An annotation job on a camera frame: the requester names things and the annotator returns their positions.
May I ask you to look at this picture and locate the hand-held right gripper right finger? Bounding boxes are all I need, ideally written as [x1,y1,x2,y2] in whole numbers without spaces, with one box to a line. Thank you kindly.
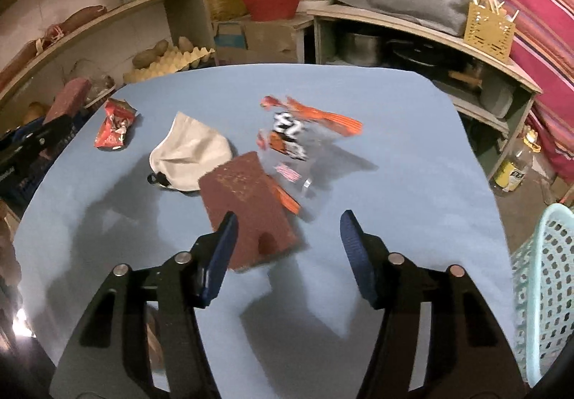
[339,210,527,399]

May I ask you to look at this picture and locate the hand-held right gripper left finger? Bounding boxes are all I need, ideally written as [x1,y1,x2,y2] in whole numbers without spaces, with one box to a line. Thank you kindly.
[49,211,240,399]

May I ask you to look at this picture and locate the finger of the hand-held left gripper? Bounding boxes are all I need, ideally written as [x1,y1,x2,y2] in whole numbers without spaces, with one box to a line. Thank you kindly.
[0,114,88,166]

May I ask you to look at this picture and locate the dark brown scouring pad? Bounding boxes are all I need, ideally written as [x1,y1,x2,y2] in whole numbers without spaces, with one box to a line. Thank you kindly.
[43,77,93,124]
[198,151,299,272]

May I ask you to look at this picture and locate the red and silver snack wrapper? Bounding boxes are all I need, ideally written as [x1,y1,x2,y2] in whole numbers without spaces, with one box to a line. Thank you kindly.
[94,98,136,151]

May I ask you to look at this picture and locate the orange and clear snack wrapper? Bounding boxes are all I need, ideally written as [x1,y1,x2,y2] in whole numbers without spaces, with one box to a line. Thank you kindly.
[257,95,364,217]

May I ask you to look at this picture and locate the light blue plastic basket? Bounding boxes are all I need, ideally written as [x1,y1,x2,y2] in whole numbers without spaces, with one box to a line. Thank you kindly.
[511,203,574,388]

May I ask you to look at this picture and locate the sweet potato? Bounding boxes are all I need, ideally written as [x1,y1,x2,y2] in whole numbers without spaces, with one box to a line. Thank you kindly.
[0,40,41,90]
[58,5,108,34]

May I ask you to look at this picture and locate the large potato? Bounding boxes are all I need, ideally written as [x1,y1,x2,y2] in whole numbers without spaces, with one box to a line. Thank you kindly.
[132,39,170,69]

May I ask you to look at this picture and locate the yellow egg tray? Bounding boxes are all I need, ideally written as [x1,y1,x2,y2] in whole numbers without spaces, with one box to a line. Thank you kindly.
[123,47,216,83]

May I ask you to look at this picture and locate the wooden shelf unit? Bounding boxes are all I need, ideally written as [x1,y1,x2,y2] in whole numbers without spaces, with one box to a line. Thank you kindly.
[0,0,216,131]

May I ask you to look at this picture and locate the clear bottle with yellow label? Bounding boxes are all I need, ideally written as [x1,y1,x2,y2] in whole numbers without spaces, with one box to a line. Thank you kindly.
[493,130,539,193]

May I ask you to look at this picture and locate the small steel pot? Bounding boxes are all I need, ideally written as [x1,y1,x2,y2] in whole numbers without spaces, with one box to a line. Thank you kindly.
[343,32,384,67]

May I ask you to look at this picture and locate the dark frying pan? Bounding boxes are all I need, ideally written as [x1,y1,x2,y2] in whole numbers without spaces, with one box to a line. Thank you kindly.
[386,39,449,68]

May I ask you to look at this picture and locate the white plastic canister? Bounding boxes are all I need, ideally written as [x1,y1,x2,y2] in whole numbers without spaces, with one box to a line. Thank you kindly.
[480,76,516,119]

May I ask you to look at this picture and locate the cardboard box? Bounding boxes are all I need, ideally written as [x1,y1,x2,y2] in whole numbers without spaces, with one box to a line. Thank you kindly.
[213,18,315,65]

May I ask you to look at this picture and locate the low wooden cabinet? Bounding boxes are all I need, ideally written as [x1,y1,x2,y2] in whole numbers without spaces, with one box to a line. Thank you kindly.
[307,4,543,184]

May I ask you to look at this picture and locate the red plastic bowl basket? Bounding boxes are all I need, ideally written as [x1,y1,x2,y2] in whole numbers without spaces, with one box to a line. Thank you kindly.
[239,0,306,22]

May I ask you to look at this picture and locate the yellow utensil holder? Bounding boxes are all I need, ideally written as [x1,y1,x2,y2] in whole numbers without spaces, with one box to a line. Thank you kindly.
[463,2,516,63]

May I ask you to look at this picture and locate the bundle of chopsticks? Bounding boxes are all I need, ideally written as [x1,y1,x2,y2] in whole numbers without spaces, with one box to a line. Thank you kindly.
[471,0,521,23]

